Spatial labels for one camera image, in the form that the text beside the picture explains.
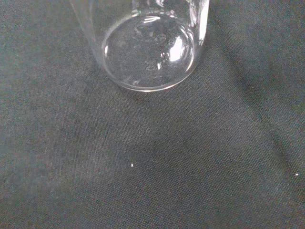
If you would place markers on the black bench cloth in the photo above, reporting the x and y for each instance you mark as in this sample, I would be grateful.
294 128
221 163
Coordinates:
152 155

